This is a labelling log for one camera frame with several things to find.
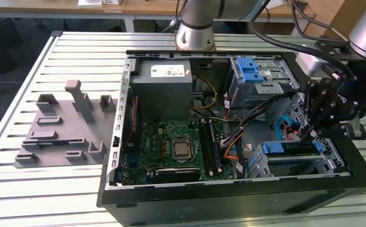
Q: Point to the hard disk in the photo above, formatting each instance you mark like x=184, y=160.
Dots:
x=273, y=147

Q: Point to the grey power supply unit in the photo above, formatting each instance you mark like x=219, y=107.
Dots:
x=160, y=99

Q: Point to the green motherboard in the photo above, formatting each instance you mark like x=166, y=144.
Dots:
x=158, y=142

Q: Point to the blue drive latch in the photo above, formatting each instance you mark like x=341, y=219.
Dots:
x=249, y=71

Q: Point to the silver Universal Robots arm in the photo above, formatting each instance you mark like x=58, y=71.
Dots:
x=195, y=14

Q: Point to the wooden cabinet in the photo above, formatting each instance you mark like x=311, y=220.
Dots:
x=343, y=14

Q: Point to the metal optical drive cage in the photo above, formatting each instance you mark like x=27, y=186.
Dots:
x=249, y=94

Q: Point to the metal disk bay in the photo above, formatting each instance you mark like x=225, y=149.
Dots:
x=297, y=160

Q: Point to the black RAM stick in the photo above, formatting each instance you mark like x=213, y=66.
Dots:
x=205, y=146

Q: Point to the wooden desk white frame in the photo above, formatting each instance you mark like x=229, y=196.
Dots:
x=60, y=9

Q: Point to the black PC case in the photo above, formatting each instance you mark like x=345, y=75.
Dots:
x=202, y=201

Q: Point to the silver CPU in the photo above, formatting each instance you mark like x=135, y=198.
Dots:
x=182, y=151

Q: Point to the black graphics card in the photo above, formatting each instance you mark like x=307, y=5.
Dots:
x=176, y=174

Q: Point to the large white box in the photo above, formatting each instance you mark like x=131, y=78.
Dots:
x=90, y=3

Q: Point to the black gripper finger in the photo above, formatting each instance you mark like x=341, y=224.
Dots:
x=314, y=106
x=331, y=131

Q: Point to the small white box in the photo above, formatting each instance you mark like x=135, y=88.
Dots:
x=111, y=2

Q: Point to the black chair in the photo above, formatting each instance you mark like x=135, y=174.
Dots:
x=0, y=42

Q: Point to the grey parts rack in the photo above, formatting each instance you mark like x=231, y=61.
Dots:
x=60, y=127

